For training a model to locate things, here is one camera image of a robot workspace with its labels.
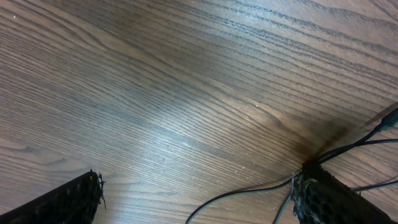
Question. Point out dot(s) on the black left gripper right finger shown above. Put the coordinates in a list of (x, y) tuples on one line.
[(320, 198)]

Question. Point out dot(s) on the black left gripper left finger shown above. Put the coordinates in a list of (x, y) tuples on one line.
[(75, 202)]

